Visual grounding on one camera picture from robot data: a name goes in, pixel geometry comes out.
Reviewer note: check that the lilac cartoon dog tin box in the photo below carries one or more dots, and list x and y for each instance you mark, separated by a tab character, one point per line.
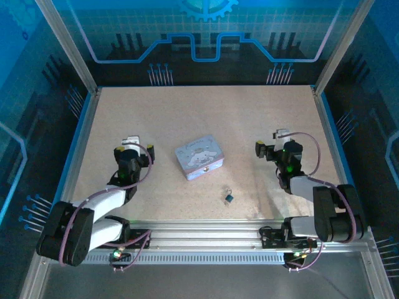
199	157

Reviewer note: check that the small teal padlock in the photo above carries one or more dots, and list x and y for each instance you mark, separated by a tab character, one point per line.
229	197

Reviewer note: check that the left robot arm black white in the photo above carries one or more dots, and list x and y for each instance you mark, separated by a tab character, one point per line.
78	230

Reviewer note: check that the small status LED board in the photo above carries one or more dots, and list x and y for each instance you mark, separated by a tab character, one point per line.
118	254
296	255

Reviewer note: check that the grey metal tray panel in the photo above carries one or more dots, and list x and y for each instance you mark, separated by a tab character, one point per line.
202	280

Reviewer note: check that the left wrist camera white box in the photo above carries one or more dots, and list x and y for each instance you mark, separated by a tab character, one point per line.
131	141

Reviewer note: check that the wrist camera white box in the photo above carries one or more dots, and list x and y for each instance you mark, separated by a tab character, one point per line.
131	141
281	139

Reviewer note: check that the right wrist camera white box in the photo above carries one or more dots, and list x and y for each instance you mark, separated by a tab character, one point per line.
281	139

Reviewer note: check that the aluminium side rail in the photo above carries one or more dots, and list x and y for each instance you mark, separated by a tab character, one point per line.
327	124
79	149

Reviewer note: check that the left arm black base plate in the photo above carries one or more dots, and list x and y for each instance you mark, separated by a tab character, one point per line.
140	238

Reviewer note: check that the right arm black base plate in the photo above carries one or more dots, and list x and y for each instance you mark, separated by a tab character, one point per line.
268	240

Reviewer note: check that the aluminium cross rail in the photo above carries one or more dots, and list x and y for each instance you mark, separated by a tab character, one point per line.
202	233

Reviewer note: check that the aluminium corner post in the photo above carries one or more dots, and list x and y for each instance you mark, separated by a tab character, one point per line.
68	46
338	46

